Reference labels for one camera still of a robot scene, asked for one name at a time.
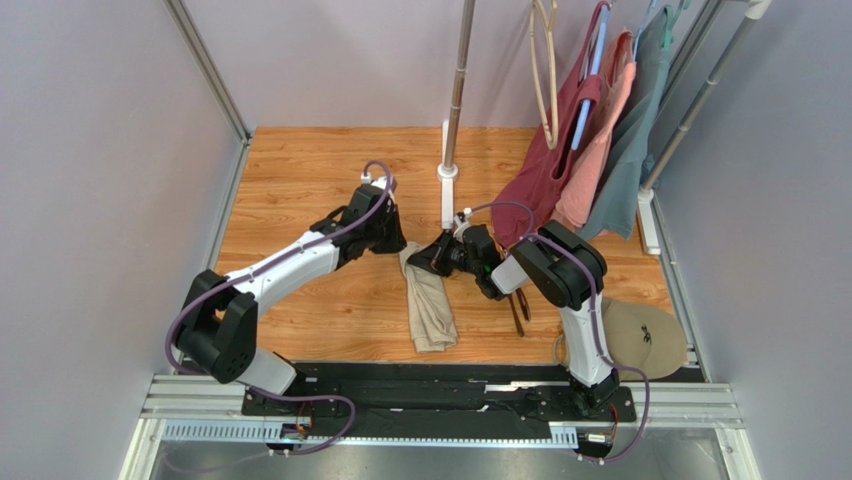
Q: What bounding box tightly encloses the beige cloth napkin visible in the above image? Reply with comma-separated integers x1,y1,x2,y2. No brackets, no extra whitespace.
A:
399,242,458,354

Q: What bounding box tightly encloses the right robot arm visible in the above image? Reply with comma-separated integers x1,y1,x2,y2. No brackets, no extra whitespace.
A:
406,221,620,415

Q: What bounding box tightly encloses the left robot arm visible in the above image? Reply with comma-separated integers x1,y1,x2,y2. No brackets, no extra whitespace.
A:
167,177,406,395

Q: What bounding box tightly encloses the maroon tank top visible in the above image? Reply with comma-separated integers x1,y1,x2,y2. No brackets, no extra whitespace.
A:
491,1,611,247

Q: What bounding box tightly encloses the right white rack foot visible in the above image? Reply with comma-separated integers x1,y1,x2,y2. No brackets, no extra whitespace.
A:
637,188,662,256

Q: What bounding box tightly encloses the beige baseball cap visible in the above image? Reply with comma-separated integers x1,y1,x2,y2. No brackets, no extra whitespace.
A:
558,295,687,386

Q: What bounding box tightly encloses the teal shirt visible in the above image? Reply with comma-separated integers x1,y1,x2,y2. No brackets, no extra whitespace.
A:
579,5,679,240

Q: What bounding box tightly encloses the pink shirt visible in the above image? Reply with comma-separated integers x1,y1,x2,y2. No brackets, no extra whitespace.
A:
553,30,636,231

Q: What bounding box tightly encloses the left rack pole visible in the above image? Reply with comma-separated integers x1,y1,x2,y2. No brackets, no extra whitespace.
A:
441,0,476,175

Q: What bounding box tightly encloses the rack pole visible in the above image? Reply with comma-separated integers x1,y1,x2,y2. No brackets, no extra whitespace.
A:
441,0,476,175
639,0,772,200

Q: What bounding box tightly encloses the beige wooden hanger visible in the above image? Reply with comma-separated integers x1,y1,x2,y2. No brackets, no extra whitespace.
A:
528,0,560,151

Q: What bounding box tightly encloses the blue hanger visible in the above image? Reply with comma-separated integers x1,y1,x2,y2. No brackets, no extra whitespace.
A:
570,1,611,151

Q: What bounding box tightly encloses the right rack pole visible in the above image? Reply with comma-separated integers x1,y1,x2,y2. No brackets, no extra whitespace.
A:
639,0,772,200

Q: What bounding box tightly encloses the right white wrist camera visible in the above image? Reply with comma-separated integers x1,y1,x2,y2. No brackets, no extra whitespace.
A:
452,207,473,242

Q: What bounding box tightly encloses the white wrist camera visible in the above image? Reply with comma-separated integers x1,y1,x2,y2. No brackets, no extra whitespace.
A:
452,207,473,242
361,173,397,201

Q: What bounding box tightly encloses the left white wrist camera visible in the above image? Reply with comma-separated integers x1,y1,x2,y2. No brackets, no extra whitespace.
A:
361,173,397,201

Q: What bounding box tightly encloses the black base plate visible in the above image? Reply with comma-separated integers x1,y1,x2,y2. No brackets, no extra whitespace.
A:
179,361,707,442

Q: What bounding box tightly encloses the aluminium frame rail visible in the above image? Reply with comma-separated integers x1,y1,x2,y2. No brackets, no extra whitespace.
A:
120,375,761,479

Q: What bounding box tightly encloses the left aluminium corner post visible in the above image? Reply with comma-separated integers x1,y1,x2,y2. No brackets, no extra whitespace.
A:
164,0,252,145

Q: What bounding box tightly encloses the aluminium corner post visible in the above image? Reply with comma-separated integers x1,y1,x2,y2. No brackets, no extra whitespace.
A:
164,0,252,145
639,1,724,153

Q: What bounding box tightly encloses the right aluminium corner post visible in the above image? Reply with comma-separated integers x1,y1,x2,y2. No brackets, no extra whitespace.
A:
639,1,724,153

